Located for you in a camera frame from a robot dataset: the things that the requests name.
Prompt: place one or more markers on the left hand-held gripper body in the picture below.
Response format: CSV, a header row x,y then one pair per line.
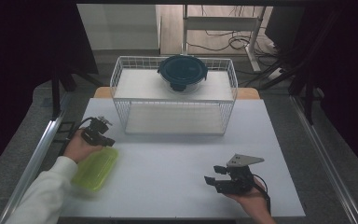
x,y
94,132

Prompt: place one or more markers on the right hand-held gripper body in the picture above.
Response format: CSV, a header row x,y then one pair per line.
x,y
239,179

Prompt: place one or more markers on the green plastic food container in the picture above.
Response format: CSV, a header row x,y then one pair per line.
x,y
98,169

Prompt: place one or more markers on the round dark blue food container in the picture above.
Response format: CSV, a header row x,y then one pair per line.
x,y
182,71

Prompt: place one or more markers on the person's left hand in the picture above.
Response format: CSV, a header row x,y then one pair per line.
x,y
79,147

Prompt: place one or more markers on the person's right hand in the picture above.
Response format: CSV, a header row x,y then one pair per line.
x,y
251,199

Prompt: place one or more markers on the wooden table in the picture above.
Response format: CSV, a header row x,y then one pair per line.
x,y
103,92

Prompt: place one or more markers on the black stand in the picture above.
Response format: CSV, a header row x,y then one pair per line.
x,y
307,93
56,93

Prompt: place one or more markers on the dark curtain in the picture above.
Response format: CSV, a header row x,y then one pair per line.
x,y
18,62
351,77

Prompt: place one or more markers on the white cabinet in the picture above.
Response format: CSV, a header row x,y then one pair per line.
x,y
118,25

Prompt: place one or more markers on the aluminium rail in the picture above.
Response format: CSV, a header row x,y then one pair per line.
x,y
326,158
37,149

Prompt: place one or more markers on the white desk frame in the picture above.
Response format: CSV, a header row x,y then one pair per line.
x,y
220,23

